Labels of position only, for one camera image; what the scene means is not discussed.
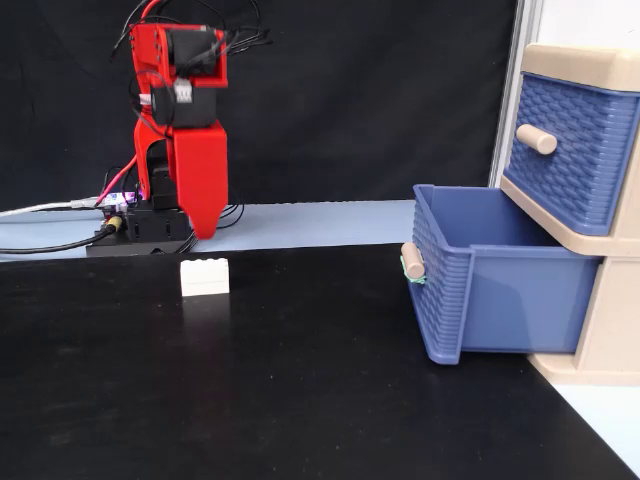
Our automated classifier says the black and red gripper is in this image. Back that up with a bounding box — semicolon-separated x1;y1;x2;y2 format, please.
149;82;230;241

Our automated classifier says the white toy block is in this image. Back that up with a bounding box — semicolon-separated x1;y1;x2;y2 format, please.
179;258;231;298

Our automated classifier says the blue drawer with banded handle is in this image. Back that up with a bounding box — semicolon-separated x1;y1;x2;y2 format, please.
401;183;601;366

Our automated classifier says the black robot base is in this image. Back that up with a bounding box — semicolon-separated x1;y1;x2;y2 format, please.
85;202;196;258

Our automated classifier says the beige plastic drawer cabinet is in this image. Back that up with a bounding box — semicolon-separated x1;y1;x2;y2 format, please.
499;42;640;387

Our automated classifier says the robot controller board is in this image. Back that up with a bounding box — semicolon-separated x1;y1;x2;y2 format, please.
99;189;141;221

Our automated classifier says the black backdrop cloth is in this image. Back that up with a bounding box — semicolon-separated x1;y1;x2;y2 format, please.
0;0;519;212

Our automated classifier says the black table mat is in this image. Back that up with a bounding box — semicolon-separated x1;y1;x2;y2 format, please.
0;243;639;480

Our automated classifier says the green rubber band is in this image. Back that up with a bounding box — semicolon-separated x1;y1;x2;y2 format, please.
399;254;430;287

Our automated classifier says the black base cable bundle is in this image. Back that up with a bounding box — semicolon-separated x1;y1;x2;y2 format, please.
182;197;246;251

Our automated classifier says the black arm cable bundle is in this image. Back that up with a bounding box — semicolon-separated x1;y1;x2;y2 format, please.
109;0;274;66

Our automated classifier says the white USB cable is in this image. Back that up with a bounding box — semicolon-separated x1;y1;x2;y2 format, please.
0;197;101;219

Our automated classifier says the black power cable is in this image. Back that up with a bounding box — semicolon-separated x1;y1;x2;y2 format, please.
0;222;124;255

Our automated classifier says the red power wire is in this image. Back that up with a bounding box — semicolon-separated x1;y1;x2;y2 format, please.
99;0;169;201

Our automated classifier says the silver aluminium post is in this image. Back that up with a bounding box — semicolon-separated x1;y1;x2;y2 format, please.
482;0;545;190

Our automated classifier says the blue woven drawer plain handle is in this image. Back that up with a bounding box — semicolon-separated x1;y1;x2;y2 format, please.
502;72;640;237

